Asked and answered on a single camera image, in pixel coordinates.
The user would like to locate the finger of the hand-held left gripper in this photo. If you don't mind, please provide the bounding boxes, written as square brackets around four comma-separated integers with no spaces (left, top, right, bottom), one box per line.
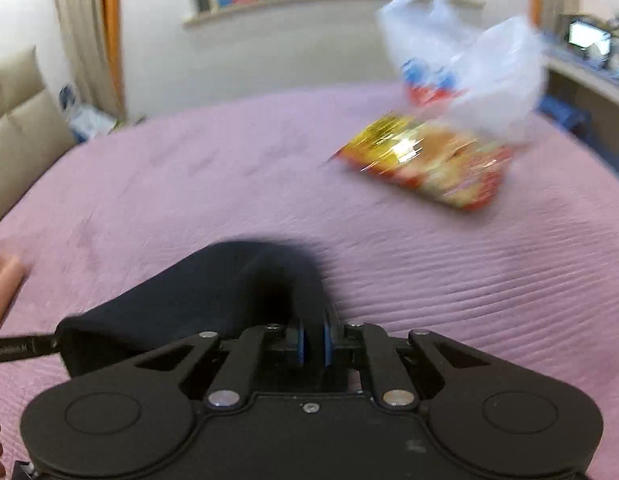
[0,331,59,375]

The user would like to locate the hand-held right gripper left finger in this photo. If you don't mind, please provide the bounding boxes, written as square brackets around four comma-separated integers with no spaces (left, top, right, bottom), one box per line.
[132,324,307,408]

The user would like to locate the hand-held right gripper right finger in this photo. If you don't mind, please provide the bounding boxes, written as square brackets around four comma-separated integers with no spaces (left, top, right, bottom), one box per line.
[322,312,490,408]

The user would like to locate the dark navy garment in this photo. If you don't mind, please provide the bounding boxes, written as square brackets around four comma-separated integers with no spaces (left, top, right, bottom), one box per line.
[56,240,335,378]

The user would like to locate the person's left hand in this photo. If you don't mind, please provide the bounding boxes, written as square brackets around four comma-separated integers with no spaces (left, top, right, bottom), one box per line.
[0,219,28,337]

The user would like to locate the purple quilted bed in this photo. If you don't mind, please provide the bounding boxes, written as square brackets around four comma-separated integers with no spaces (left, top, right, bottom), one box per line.
[0,82,619,480]

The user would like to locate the yellow red snack packet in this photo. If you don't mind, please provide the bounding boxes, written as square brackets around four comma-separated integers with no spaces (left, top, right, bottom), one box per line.
[332,112,515,212]

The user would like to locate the beige padded headboard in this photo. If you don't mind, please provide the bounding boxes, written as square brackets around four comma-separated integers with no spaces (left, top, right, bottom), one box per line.
[0,45,76,223]

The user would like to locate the white bag beside headboard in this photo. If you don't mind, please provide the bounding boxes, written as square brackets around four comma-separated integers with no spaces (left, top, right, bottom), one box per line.
[59,82,119,143]

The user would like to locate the white plastic bag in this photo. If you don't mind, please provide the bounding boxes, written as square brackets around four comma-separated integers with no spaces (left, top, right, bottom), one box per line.
[377,0,545,143]

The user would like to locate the blue plastic stool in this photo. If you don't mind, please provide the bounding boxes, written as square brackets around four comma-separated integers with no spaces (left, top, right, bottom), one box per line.
[537,95,593,142]

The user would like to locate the small screen on desk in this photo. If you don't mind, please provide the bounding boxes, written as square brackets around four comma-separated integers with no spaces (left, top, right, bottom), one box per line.
[566,17,613,57]

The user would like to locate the light blue wall desk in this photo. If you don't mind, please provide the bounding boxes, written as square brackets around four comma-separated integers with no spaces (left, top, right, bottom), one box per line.
[542,35,619,183]

